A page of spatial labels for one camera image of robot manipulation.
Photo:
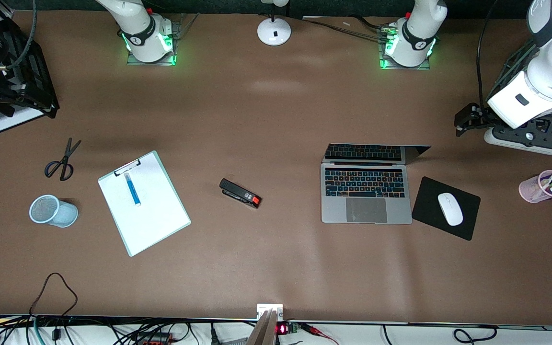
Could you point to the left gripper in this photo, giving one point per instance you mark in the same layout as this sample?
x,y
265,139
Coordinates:
x,y
480,116

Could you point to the silver laptop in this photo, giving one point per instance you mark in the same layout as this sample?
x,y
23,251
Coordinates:
x,y
367,211

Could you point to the blue marker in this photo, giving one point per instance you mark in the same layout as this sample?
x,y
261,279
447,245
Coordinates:
x,y
133,192

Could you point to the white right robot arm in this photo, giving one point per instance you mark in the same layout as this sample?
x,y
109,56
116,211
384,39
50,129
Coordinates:
x,y
142,33

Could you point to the white paper stack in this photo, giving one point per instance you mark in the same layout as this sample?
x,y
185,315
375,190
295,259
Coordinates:
x,y
17,120

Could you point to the black mesh document tray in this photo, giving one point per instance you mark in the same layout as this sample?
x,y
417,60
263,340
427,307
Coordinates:
x,y
29,62

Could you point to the black scissors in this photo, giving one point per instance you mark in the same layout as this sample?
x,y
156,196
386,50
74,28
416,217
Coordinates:
x,y
66,156

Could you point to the white computer mouse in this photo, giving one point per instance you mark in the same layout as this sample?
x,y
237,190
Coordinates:
x,y
450,209

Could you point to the pink mesh pen cup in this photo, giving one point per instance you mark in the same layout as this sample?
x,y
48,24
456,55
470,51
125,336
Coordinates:
x,y
530,189

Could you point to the black mouse pad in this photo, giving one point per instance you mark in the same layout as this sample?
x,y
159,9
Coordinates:
x,y
429,211

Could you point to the light blue mesh cup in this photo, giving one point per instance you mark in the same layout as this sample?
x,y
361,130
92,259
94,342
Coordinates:
x,y
65,214

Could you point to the green clipboard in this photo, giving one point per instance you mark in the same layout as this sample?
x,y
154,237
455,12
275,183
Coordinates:
x,y
127,166

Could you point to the white paper sheet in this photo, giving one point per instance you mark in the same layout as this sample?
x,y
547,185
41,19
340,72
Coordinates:
x,y
154,225

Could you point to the white round stand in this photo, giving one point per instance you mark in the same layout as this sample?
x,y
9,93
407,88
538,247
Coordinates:
x,y
274,31

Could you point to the black stapler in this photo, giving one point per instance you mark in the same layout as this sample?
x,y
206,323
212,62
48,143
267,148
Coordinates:
x,y
237,191

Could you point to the black orange power strip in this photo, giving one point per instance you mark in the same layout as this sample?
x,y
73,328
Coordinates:
x,y
154,339

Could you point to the white mounting plate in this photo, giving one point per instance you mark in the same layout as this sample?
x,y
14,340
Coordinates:
x,y
262,307

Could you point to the red lit circuit board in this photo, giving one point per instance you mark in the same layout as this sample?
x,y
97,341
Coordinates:
x,y
282,329

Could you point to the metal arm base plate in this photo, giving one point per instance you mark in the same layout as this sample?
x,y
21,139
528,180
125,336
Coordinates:
x,y
405,68
151,63

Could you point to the aluminium profile post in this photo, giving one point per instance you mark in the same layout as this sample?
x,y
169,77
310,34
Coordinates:
x,y
264,331

